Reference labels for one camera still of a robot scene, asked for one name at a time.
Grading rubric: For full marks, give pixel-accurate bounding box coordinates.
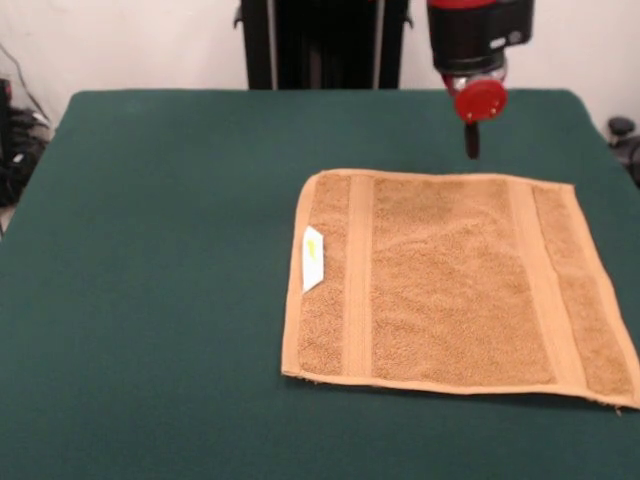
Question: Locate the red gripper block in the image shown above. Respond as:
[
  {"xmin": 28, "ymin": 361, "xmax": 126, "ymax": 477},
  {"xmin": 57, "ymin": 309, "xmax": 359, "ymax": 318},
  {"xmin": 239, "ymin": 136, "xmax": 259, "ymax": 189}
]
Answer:
[{"xmin": 440, "ymin": 73, "xmax": 510, "ymax": 160}]

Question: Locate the tan terry towel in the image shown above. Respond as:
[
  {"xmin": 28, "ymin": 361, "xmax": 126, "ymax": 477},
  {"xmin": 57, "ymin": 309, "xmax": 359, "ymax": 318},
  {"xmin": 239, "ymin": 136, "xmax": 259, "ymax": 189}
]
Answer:
[{"xmin": 280, "ymin": 168, "xmax": 640, "ymax": 415}]

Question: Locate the black stand behind table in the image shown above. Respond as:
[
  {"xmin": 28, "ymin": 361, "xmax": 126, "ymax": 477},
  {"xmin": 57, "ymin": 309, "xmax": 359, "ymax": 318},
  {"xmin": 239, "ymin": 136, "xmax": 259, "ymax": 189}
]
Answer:
[{"xmin": 234, "ymin": 0, "xmax": 414, "ymax": 92}]

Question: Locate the dark green table cloth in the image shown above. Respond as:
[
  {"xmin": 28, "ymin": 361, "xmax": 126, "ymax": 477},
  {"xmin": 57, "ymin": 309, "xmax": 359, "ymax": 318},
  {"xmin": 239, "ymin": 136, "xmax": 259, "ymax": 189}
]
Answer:
[{"xmin": 0, "ymin": 87, "xmax": 640, "ymax": 480}]

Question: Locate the grey pedestal foot with caster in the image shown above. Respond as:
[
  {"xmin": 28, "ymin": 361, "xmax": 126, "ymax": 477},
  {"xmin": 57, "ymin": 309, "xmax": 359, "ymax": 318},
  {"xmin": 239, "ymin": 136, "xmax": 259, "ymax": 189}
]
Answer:
[{"xmin": 606, "ymin": 116, "xmax": 640, "ymax": 189}]

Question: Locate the black equipment with cables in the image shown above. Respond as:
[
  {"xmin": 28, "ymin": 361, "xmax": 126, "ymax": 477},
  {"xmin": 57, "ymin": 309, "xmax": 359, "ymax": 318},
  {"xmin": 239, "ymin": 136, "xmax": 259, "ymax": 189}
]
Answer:
[{"xmin": 0, "ymin": 42, "xmax": 54, "ymax": 209}]

